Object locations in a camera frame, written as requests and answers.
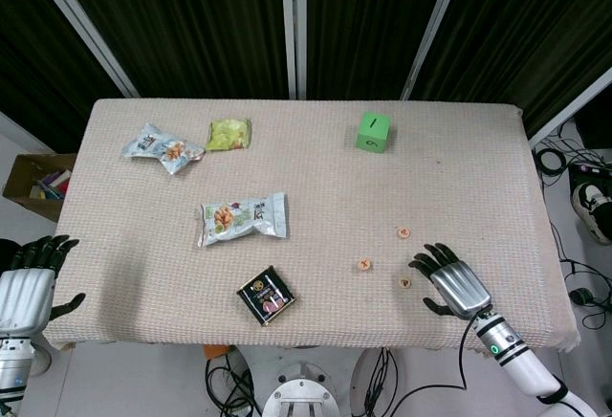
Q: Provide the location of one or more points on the black white sneaker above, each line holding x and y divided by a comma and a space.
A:
593, 209

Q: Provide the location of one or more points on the wooden token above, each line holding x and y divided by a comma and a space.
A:
404, 233
405, 283
365, 265

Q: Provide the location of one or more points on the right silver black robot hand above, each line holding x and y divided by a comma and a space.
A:
461, 288

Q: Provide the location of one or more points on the black electronic device box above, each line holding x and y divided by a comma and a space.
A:
590, 175

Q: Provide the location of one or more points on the dark green curtain panel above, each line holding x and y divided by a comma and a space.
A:
191, 20
368, 20
526, 29

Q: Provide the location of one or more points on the blue white snack bag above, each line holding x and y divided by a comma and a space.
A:
165, 147

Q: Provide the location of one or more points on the beige woven table cloth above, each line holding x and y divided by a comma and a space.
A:
311, 187

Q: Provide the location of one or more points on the orange small object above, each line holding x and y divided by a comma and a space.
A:
216, 351

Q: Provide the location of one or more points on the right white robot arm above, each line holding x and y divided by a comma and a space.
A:
516, 355

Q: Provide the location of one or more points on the silver green snack bag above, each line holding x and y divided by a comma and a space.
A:
241, 220

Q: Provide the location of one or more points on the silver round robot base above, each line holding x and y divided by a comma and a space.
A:
304, 393

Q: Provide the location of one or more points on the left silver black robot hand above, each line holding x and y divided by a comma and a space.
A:
24, 292

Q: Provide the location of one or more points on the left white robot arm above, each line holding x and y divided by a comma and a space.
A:
14, 364

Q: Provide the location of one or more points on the black snack packet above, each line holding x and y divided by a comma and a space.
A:
266, 296

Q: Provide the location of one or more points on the green foam number cube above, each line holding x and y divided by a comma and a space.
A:
374, 132

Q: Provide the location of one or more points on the brown cardboard box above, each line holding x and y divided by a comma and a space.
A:
28, 187

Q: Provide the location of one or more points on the colourful books stack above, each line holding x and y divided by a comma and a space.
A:
51, 185

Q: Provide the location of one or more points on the white metal frame post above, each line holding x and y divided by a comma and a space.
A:
292, 29
432, 29
571, 108
83, 25

